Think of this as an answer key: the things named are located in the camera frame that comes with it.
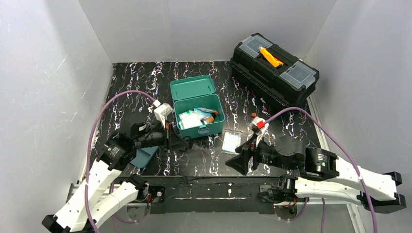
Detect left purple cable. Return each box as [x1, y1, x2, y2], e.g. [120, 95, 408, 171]
[85, 90, 162, 233]

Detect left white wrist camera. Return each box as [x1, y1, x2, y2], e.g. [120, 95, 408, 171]
[154, 103, 174, 129]

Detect white plastic bottle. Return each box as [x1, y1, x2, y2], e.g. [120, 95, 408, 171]
[178, 110, 195, 120]

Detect green bandage packet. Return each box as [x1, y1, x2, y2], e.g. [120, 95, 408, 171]
[222, 131, 242, 153]

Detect dark teal tray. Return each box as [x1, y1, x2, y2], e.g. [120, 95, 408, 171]
[111, 133, 160, 170]

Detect brown medicine bottle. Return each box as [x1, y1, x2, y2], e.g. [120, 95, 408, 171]
[201, 111, 218, 124]

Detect blue cotton swab pouch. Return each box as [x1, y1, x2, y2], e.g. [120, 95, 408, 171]
[193, 107, 218, 119]

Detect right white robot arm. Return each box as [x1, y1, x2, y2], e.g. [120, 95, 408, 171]
[225, 135, 407, 214]

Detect black handled scissors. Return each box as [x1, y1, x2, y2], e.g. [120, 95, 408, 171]
[183, 136, 193, 151]

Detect green medicine box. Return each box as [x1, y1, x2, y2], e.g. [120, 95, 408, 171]
[170, 75, 225, 139]

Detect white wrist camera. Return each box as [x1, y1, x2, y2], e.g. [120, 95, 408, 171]
[154, 103, 174, 129]
[250, 116, 269, 147]

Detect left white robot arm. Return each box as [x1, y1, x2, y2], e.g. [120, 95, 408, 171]
[42, 120, 192, 233]

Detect purple cable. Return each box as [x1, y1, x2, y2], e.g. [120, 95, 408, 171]
[257, 106, 379, 233]
[85, 90, 162, 233]

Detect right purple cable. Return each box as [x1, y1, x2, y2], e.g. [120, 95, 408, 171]
[257, 106, 379, 233]

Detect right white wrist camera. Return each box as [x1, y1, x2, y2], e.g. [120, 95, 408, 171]
[250, 116, 269, 147]

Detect white gauze pad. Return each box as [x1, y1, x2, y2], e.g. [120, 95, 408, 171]
[178, 114, 202, 130]

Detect black toolbox orange handle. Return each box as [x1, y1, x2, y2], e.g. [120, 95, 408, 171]
[230, 33, 320, 110]

